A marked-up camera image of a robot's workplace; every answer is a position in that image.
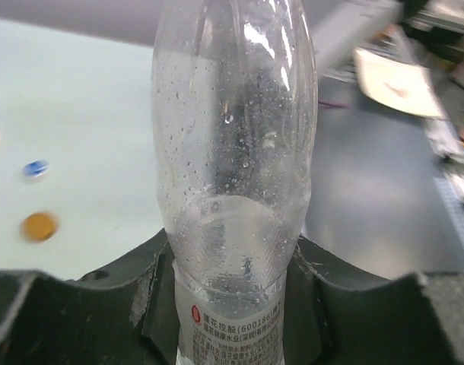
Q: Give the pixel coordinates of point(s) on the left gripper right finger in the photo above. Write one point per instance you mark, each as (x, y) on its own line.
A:
(337, 313)

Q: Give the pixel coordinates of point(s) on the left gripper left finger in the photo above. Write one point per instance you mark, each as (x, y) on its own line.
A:
(122, 313)

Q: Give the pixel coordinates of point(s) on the orange bottle cap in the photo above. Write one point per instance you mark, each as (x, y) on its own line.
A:
(39, 226)

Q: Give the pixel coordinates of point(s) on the blue bottle cap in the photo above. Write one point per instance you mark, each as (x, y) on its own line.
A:
(35, 169)

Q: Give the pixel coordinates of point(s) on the small clear bottle white cap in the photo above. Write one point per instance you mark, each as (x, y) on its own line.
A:
(234, 91)

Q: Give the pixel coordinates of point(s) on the white curved panel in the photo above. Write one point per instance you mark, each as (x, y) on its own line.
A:
(400, 86)

